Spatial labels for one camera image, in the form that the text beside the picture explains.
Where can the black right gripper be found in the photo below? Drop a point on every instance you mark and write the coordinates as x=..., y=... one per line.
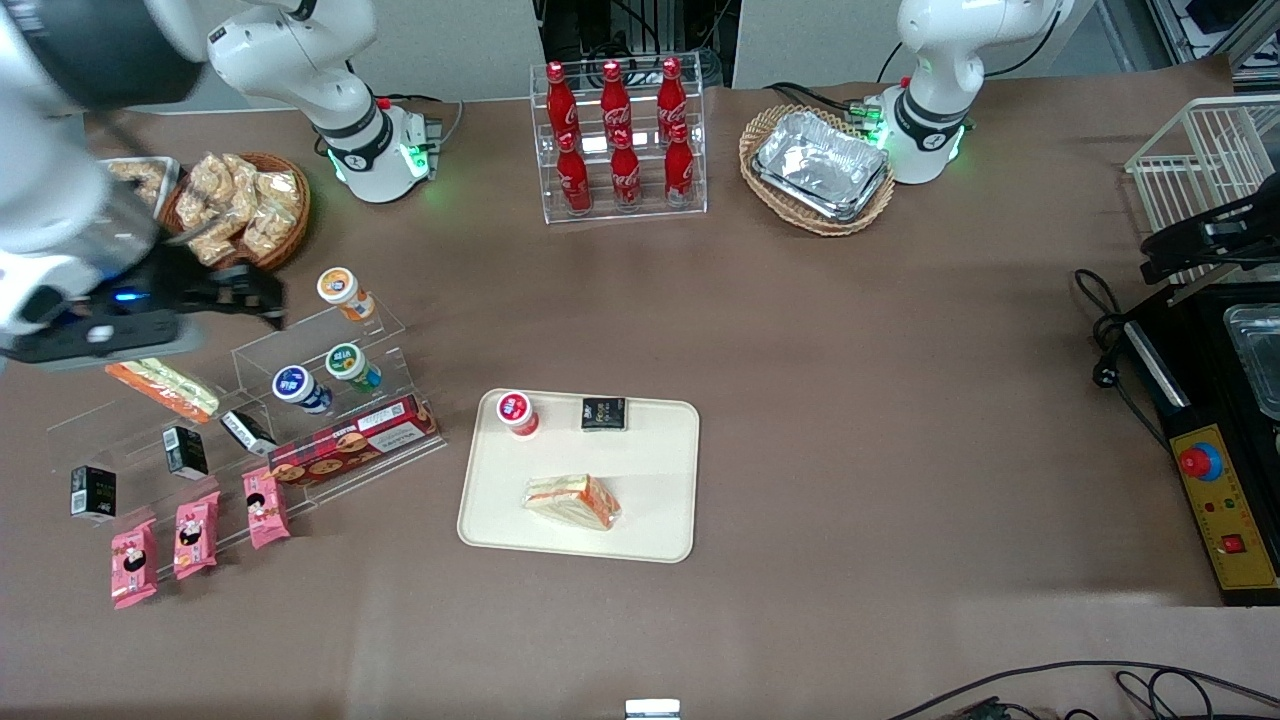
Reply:
x=172, y=283

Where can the triangle sandwich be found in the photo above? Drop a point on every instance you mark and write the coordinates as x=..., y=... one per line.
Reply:
x=575, y=502
x=175, y=390

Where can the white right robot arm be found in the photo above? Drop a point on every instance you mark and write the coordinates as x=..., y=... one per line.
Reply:
x=60, y=190

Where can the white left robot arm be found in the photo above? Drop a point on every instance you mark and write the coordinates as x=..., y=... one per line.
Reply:
x=940, y=60

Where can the beige plastic tray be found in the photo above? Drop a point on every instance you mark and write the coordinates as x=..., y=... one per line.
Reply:
x=600, y=455

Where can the aluminium foil tray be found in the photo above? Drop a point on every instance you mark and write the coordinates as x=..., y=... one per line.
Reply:
x=820, y=165

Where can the steel machine tray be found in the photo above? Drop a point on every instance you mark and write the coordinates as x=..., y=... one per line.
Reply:
x=1258, y=355

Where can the clear acrylic step stand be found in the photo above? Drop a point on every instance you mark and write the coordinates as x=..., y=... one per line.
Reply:
x=300, y=345

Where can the clear bag of crackers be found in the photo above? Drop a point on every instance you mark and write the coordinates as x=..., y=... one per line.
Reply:
x=200, y=185
x=212, y=245
x=240, y=182
x=278, y=187
x=268, y=228

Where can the brown wicker basket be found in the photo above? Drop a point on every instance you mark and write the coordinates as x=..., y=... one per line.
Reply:
x=295, y=225

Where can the orange lid cup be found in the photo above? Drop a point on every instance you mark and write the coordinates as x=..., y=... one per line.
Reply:
x=340, y=289

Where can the blue lid cup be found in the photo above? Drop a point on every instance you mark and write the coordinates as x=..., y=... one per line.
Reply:
x=295, y=385

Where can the green lid cup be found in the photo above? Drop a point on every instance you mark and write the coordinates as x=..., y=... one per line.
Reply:
x=348, y=362

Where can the small black box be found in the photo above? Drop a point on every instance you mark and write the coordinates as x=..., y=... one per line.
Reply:
x=94, y=495
x=185, y=452
x=245, y=430

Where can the white rectangular bin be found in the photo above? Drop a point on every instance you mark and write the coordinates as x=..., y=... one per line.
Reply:
x=170, y=180

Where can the clear bag of rice crisps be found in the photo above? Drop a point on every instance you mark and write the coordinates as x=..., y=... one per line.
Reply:
x=145, y=180

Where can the red plaid cookie box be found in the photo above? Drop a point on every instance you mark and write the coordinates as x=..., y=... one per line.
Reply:
x=350, y=442

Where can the pink snack packet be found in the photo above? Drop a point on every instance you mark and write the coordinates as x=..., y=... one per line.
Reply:
x=196, y=535
x=266, y=508
x=133, y=565

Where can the red lid cup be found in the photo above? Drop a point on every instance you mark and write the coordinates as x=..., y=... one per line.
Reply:
x=516, y=411

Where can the red cola bottle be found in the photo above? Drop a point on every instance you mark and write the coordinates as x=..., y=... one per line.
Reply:
x=615, y=100
x=671, y=95
x=626, y=172
x=679, y=165
x=574, y=175
x=561, y=100

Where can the black snack packet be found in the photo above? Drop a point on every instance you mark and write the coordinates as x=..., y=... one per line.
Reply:
x=604, y=413

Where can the clear acrylic bottle rack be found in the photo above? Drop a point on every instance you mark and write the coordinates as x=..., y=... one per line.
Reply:
x=645, y=212

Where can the light wicker basket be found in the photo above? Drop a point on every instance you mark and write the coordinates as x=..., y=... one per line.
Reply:
x=820, y=225

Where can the black sealing machine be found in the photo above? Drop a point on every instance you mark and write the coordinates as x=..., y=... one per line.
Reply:
x=1190, y=380

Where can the red emergency button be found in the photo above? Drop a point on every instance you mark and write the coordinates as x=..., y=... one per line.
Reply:
x=1199, y=461

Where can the yellow control panel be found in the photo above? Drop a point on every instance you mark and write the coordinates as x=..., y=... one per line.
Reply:
x=1235, y=520

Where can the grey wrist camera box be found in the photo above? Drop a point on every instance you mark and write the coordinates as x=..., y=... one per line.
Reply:
x=110, y=340

